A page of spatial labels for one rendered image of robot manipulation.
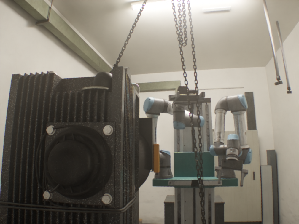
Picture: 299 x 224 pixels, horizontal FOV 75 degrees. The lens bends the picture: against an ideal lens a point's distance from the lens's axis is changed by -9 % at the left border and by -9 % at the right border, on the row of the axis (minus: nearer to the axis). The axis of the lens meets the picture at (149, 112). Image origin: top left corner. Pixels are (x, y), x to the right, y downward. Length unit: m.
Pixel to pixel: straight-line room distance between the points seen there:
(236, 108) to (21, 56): 1.87
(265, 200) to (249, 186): 0.35
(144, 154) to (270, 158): 3.09
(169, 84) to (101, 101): 3.37
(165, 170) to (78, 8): 1.98
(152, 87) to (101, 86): 3.39
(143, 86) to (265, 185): 2.79
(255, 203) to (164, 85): 2.62
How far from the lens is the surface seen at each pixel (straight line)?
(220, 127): 1.63
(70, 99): 0.85
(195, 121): 1.38
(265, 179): 3.97
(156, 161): 1.21
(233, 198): 3.89
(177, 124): 1.32
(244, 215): 3.99
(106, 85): 0.82
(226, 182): 1.74
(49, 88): 0.93
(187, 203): 2.00
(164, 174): 1.73
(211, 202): 1.96
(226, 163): 1.40
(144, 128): 1.31
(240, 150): 1.54
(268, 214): 4.09
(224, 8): 2.69
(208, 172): 1.88
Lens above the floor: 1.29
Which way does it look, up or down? 11 degrees up
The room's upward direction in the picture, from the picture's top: straight up
